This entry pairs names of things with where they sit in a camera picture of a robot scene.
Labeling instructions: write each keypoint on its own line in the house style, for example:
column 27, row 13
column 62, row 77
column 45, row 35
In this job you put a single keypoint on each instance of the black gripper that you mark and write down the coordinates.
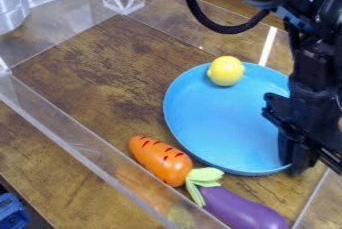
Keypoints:
column 307, row 118

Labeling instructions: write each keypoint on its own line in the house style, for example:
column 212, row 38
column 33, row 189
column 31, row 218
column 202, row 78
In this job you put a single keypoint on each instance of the blue round plastic tray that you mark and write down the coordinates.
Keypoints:
column 217, row 121

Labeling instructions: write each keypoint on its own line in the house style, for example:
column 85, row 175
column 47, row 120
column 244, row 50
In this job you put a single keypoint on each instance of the yellow toy lemon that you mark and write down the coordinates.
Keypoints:
column 226, row 71

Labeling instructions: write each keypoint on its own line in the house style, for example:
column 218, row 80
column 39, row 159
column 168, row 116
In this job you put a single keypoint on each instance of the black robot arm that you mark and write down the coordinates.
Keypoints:
column 313, row 23

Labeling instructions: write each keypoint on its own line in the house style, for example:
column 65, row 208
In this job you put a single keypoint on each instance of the purple toy eggplant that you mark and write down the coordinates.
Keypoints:
column 238, row 212

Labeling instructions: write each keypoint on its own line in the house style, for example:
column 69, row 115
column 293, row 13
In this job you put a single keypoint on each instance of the orange toy carrot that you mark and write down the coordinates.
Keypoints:
column 172, row 165

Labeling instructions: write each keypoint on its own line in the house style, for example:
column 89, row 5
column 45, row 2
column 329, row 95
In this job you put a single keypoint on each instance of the blue plastic object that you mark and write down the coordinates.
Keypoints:
column 14, row 215

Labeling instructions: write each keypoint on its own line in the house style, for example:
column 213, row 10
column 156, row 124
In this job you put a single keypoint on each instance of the clear acrylic enclosure wall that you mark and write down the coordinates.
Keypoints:
column 57, row 23

